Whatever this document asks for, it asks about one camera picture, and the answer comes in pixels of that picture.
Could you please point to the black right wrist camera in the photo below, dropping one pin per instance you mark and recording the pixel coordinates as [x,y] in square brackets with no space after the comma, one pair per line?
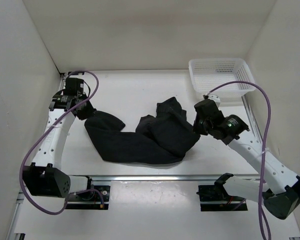
[207,108]

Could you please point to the white plastic basket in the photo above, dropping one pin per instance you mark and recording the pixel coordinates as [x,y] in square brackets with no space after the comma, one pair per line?
[209,73]

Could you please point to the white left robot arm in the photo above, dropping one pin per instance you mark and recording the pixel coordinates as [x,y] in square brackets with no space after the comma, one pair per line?
[44,176]

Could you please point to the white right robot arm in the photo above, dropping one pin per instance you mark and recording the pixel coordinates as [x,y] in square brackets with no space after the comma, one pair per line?
[279,187]

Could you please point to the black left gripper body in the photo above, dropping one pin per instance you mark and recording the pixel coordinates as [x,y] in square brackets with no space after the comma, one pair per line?
[87,110]

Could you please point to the black trousers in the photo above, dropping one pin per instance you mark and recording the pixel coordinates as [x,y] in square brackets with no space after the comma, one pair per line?
[157,140]

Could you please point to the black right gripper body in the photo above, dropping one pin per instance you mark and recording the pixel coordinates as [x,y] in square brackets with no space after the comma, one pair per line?
[201,127]

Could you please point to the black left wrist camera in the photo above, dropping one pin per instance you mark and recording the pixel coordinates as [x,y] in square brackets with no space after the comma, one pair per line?
[74,86]

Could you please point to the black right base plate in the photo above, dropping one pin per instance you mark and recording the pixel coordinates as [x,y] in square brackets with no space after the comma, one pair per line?
[213,201]

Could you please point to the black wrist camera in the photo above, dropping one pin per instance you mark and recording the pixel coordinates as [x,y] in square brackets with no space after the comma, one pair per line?
[74,86]
[207,108]

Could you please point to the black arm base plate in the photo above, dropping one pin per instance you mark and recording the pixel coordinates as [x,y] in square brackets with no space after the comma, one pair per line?
[90,200]

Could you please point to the aluminium frame rail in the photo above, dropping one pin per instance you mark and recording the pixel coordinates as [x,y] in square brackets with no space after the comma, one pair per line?
[155,178]

